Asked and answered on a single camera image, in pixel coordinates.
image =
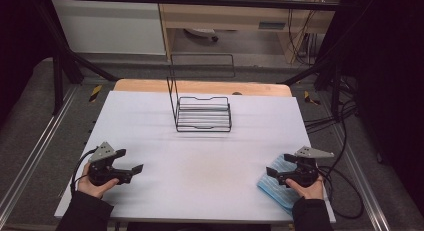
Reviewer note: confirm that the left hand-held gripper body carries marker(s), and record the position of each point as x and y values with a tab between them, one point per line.
100	171

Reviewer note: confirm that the white wheeled base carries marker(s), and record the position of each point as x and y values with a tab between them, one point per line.
201	32

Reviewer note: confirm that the person's right hand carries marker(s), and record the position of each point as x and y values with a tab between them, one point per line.
311	192

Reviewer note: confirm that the yellow black tape marker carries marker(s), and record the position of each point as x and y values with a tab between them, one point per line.
310	98
95	93

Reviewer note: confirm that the wooden table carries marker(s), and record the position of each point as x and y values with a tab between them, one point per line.
200	87

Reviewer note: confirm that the black metal frame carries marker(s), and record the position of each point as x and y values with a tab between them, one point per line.
200	0

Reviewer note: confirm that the blue striped towel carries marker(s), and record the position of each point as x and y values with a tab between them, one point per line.
273	191

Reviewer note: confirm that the white cabinet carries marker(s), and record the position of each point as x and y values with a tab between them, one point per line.
106	27

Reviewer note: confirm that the person's left hand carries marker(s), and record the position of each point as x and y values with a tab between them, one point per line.
95	190

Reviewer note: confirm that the aluminium rail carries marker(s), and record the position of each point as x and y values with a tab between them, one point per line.
363	181
36	151

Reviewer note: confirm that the white table sheet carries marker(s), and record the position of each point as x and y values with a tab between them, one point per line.
200	164

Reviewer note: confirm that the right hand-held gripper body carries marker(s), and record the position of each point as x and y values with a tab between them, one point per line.
305	172

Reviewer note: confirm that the wooden cabinet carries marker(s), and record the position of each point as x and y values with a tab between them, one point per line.
233	19

